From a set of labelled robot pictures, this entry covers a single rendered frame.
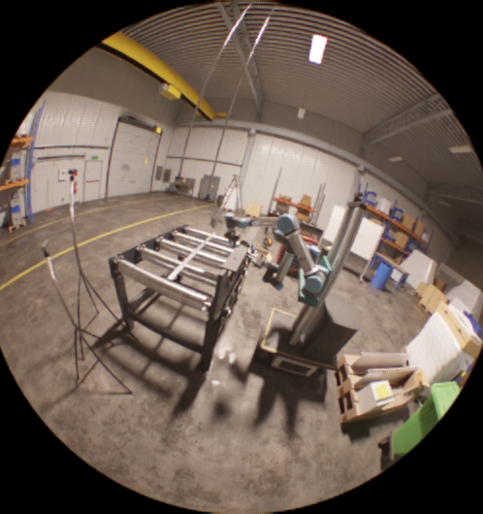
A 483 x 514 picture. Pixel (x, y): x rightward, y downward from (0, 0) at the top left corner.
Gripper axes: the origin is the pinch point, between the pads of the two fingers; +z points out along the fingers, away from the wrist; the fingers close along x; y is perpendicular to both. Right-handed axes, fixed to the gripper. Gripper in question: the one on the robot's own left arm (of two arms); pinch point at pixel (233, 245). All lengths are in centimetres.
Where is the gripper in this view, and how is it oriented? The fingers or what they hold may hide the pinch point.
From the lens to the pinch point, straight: 148.1
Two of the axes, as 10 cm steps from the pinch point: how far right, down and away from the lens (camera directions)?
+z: 1.0, 7.7, 6.3
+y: 2.7, -6.3, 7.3
